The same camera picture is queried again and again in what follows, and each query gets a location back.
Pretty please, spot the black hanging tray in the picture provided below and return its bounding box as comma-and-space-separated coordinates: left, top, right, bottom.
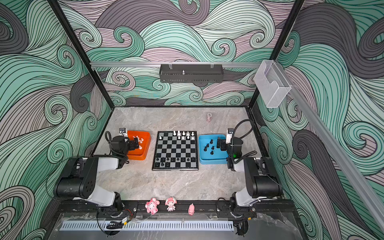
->
159, 65, 224, 84

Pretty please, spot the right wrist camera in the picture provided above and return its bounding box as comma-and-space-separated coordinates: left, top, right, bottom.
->
226, 128, 235, 144

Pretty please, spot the pink patterned roll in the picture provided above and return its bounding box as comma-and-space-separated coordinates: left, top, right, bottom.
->
206, 113, 213, 123

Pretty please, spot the black white chessboard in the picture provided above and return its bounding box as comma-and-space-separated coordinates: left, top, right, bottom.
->
152, 131, 199, 171

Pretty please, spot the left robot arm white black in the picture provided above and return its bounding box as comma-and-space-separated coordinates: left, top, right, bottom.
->
53, 132, 140, 212

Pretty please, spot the aluminium rail back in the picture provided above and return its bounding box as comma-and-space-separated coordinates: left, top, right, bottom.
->
90, 61, 261, 69

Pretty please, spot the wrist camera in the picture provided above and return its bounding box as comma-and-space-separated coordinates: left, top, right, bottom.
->
226, 128, 235, 144
119, 128, 127, 136

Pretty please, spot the white slotted cable duct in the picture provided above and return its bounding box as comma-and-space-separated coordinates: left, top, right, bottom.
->
59, 220, 234, 232

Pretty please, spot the aluminium rail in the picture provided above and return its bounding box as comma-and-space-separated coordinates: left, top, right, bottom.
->
90, 61, 261, 69
273, 61, 384, 230

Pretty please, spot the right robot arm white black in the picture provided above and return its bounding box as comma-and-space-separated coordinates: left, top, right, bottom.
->
217, 138, 283, 210

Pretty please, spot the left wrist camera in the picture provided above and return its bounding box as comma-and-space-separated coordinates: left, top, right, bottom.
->
119, 128, 127, 136

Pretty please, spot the orange plastic bin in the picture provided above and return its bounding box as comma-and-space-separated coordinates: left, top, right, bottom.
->
127, 131, 151, 161

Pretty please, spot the clear plastic wall box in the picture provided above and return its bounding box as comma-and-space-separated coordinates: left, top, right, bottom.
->
254, 60, 292, 109

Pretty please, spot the pink hat doll figurine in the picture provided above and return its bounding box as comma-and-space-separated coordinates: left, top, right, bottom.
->
165, 197, 177, 212

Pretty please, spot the pink big-eared figurine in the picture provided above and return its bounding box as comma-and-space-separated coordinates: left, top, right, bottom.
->
145, 198, 160, 215

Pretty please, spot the blue plastic bin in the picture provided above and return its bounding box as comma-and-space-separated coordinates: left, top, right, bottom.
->
198, 134, 229, 165

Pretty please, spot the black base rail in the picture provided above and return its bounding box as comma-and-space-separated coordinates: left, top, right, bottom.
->
57, 199, 299, 219

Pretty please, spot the small pink pig figurine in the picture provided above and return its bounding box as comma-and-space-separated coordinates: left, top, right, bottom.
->
188, 204, 195, 216

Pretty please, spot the aluminium rail right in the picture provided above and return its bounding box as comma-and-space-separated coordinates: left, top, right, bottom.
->
273, 61, 384, 230

